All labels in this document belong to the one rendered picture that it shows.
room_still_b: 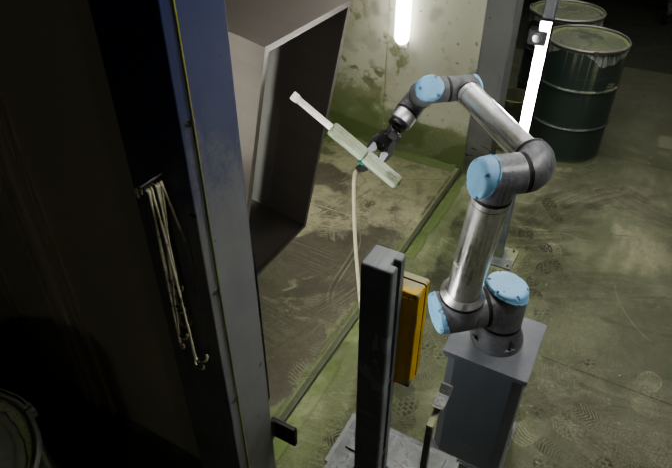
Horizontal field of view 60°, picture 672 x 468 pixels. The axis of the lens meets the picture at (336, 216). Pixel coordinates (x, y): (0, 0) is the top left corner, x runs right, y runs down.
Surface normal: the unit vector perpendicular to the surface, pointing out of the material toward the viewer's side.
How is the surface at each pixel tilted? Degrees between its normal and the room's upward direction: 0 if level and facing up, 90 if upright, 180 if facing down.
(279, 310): 0
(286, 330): 0
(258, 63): 90
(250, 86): 90
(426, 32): 90
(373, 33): 90
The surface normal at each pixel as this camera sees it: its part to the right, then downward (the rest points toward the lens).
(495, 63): -0.48, 0.51
